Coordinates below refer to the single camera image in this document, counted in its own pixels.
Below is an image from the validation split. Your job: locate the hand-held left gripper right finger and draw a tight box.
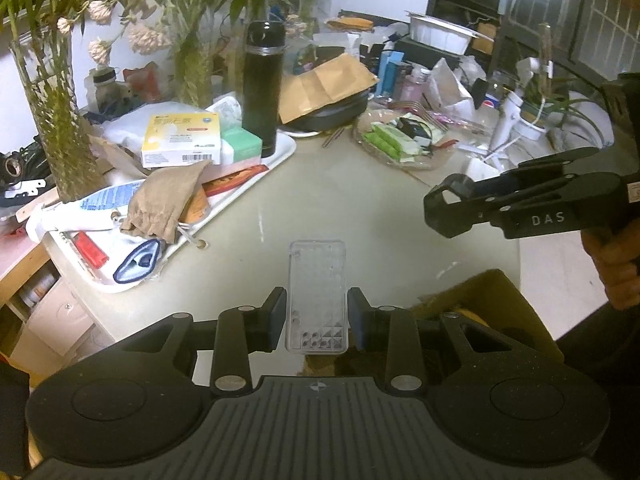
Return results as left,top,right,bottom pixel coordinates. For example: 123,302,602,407
347,286,562,396

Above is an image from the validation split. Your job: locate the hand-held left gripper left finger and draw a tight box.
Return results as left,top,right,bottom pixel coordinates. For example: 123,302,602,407
120,286,289,396

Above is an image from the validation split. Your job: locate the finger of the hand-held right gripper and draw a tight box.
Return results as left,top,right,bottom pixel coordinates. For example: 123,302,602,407
495,146,602,183
423,171,627,239

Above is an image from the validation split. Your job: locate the clear phone case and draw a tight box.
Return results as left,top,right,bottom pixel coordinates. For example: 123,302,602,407
284,238,349,356

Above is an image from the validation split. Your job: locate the brown cardboard box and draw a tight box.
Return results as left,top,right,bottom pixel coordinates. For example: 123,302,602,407
407,269,560,356

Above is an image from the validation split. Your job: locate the person's right forearm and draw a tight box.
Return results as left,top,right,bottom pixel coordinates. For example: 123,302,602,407
554,302,640,391

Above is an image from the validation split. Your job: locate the person's right hand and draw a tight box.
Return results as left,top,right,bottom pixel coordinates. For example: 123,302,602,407
580,224,640,312

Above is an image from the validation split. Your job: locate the white potted plant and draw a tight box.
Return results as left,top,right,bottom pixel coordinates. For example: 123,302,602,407
515,72,603,142

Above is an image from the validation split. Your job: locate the clear glass dish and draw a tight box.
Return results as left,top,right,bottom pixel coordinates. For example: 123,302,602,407
352,111,459,171

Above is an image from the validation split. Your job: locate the white gimbal tripod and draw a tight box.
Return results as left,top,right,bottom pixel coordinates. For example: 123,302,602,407
470,59,554,168

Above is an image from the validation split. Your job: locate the green wipes packet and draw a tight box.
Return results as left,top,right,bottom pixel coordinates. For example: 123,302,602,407
364,124,419,162

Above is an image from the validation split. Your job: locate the small black box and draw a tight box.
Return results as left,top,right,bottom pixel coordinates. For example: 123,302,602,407
397,116,432,145

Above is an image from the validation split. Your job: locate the white plastic bag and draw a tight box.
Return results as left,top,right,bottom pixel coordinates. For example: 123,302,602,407
425,57,489,117

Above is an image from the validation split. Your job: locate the pink bottle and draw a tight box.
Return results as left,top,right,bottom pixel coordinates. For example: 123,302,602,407
400,75,427,107

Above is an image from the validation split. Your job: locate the red flat packet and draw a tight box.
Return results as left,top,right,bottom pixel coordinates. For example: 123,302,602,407
202,165,267,197

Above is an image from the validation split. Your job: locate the black hard case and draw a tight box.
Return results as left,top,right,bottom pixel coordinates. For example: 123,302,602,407
287,91,371,132

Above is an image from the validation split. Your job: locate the blue carton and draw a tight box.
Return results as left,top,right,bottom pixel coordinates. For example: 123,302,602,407
377,52,407,97

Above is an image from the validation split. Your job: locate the blue white pouch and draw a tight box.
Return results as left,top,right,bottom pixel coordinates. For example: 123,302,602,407
113,238,162,284

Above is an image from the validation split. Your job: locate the white tray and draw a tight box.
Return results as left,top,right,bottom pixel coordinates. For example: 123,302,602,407
50,130,297,294

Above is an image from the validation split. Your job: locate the brown cloth pouch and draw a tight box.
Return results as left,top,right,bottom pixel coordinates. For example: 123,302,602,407
120,160,217,247

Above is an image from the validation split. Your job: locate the white plastic container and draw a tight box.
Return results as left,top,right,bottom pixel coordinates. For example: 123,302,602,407
406,11,484,54

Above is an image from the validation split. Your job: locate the green tissue pack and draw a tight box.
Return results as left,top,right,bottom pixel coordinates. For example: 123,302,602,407
220,127,264,162

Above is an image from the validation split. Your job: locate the brown paper envelope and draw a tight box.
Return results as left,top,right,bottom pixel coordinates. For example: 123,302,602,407
278,52,380,124

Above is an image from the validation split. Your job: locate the small red packet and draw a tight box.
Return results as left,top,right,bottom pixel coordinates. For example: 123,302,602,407
72,231,110,272

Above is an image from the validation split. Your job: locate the yellow medicine box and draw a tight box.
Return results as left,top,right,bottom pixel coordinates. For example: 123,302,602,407
141,112,222,169

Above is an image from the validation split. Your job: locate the black thermos bottle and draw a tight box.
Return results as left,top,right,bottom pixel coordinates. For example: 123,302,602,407
242,21,287,159

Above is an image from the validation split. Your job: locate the white blue-print tube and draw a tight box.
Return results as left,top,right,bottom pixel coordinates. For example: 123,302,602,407
26,180,147,242

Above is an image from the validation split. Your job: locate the tall glass vase with bamboo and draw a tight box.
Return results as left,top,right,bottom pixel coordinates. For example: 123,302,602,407
125,0,301,107

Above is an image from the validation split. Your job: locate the small dark-capped bottle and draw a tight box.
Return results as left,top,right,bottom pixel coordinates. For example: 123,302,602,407
90,67,127,112

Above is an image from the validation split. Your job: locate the glass vase with dried flowers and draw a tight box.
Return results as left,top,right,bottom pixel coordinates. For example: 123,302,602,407
0,0,171,202

